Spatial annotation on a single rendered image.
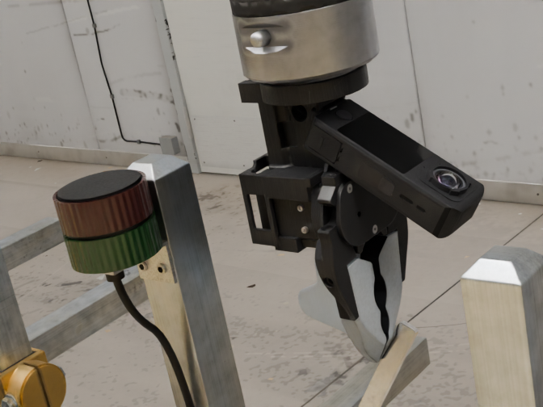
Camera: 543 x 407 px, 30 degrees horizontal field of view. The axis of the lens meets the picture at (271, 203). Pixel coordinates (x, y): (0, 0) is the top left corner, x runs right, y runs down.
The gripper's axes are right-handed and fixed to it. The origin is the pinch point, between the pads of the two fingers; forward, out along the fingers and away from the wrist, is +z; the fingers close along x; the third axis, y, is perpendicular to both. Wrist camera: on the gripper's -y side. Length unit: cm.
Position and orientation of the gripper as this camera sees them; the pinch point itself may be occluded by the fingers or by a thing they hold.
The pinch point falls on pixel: (383, 346)
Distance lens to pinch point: 72.6
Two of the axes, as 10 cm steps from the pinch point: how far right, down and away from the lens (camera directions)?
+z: 1.8, 9.3, 3.3
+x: -6.1, 3.7, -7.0
